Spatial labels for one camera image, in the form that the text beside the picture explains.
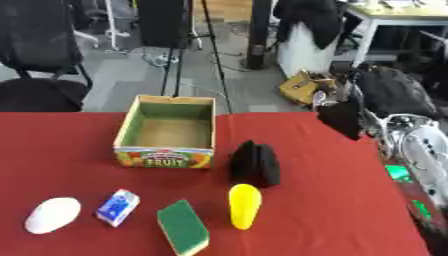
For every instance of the green and yellow sponge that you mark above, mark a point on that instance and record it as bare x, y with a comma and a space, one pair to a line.
182, 226

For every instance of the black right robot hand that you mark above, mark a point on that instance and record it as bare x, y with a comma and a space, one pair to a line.
342, 119

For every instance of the blue and white small carton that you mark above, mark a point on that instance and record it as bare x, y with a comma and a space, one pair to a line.
118, 206

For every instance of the white oval object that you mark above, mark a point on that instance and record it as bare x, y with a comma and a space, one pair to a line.
52, 215

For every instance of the cardboard box with green inside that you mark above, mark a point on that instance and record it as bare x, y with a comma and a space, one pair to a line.
165, 156

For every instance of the black tripod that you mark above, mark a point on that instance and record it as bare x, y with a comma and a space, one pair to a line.
214, 50

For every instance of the white-legged desk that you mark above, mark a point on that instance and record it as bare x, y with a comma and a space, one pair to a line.
396, 15

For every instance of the black backpack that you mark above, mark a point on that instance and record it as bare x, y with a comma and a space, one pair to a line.
398, 95

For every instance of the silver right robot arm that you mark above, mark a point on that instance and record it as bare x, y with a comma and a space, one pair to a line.
421, 150

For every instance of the black panel on tripod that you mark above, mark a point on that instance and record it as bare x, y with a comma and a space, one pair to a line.
164, 22

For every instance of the black wedge-shaped block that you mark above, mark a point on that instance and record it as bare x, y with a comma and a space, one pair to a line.
255, 165

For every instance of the tan bag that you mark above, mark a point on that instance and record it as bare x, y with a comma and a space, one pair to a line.
300, 88

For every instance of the yellow toy corn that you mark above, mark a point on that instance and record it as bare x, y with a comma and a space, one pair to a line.
244, 205

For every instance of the black jacket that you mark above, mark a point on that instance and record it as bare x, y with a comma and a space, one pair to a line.
310, 20

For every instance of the black office chair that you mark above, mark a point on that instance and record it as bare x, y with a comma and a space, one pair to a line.
38, 56

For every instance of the black pole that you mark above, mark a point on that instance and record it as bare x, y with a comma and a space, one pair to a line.
259, 33

